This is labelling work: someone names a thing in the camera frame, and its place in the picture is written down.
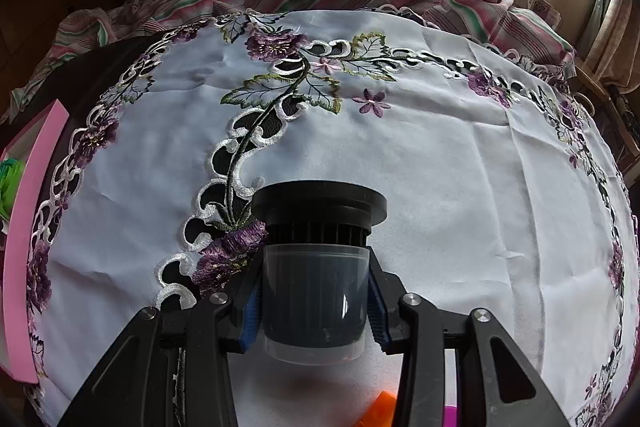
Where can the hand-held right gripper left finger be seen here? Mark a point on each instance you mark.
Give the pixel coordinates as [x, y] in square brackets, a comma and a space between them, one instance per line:
[251, 322]

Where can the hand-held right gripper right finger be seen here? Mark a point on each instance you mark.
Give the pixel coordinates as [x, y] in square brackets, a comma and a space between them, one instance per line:
[376, 312]

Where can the orange plastic block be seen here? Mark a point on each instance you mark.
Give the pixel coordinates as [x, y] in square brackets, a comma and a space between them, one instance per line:
[380, 412]

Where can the magenta perforated ball toy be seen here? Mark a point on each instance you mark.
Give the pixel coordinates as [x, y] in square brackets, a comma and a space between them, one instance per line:
[450, 417]

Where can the pink cardboard box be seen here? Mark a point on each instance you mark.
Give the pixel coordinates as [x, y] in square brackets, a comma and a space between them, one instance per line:
[30, 217]

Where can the teal plastic spool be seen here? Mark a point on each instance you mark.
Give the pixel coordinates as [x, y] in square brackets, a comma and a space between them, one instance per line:
[11, 172]

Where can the white embroidered floral tablecloth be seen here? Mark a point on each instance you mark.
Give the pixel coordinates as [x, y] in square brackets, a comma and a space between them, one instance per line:
[425, 157]

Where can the wooden nightstand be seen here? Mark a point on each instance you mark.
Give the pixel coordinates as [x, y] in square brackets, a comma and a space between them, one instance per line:
[610, 117]

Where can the small pink carton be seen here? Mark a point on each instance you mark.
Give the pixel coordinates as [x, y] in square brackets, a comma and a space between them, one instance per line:
[549, 9]

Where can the beige side curtain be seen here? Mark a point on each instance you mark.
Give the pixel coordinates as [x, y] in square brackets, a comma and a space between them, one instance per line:
[607, 37]

